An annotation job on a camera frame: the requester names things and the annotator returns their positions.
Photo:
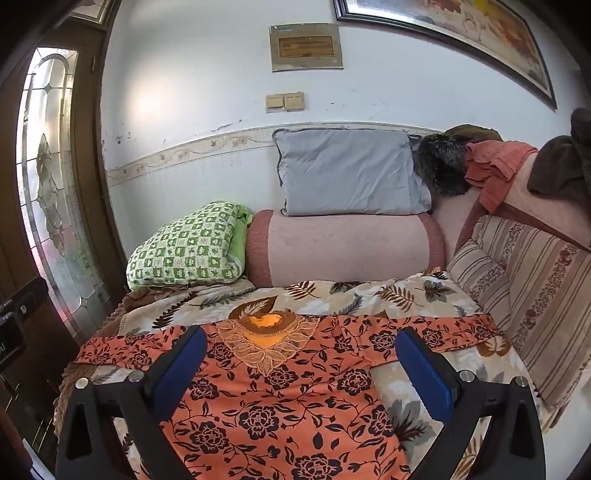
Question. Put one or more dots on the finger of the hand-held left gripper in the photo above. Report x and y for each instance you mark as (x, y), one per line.
(34, 295)

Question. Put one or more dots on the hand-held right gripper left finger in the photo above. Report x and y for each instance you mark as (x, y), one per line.
(182, 369)

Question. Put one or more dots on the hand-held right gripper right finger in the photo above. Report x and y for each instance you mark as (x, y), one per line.
(422, 374)

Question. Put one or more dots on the orange floral blouse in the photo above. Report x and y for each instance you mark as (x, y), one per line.
(277, 392)

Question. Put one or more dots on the leaf print blanket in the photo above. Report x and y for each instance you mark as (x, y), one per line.
(351, 295)

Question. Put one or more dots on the small striped floral cushion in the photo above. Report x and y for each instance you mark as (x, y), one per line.
(475, 277)

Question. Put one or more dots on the stained glass wooden door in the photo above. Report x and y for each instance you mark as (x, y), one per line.
(46, 184)

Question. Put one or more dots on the green checkered pillow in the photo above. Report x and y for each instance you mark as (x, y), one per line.
(184, 244)

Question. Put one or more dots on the large striped floral cushion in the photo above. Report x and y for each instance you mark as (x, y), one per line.
(545, 300)

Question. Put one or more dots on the dark furry cloth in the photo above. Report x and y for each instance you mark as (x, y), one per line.
(443, 166)

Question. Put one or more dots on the grey pillow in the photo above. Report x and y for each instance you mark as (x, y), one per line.
(346, 170)

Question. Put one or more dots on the orange towel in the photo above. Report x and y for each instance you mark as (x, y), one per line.
(494, 161)

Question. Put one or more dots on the olive cloth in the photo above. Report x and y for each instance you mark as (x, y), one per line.
(475, 133)

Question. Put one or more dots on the brown cloth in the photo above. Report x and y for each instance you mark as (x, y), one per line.
(563, 166)

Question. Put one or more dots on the framed painting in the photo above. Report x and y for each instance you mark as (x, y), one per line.
(461, 23)

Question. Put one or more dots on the beige wall switch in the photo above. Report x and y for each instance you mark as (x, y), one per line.
(294, 101)
(275, 102)

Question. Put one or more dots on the beige wall panel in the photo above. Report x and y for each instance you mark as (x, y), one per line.
(307, 46)

